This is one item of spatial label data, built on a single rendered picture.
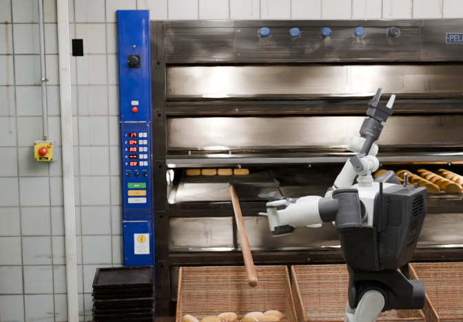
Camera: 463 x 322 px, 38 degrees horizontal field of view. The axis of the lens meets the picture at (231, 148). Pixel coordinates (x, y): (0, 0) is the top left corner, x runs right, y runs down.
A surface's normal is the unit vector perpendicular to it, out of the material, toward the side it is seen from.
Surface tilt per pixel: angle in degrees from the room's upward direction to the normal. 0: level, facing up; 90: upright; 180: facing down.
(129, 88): 90
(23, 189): 90
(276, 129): 70
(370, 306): 90
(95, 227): 90
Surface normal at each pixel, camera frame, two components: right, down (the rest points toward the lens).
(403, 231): -0.55, 0.10
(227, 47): 0.02, 0.18
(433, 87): 0.03, -0.24
